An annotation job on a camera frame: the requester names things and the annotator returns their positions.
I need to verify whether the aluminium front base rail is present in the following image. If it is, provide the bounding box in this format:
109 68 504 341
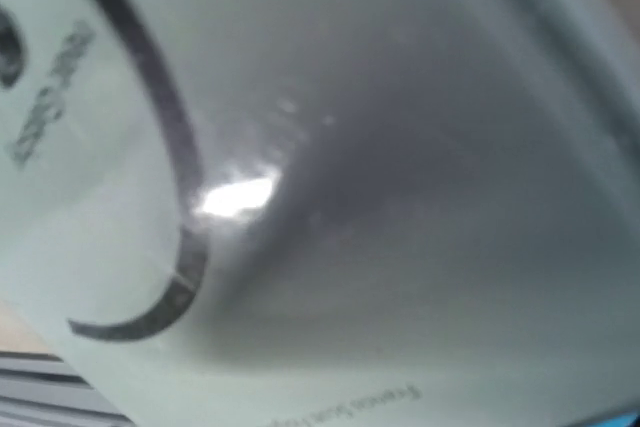
1 351 133 426

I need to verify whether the black blue highlighter marker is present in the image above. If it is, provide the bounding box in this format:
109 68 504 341
593 412 640 427

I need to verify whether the grey book with G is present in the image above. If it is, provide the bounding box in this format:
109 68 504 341
1 0 639 426

